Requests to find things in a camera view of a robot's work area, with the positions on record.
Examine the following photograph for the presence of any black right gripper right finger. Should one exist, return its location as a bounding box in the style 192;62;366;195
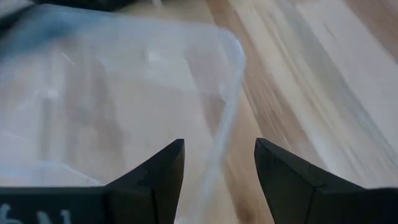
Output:
254;138;398;224

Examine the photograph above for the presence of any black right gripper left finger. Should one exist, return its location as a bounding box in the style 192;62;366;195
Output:
0;138;186;224

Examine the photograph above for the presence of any clear plastic storage container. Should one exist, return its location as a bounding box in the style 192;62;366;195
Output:
0;4;247;224

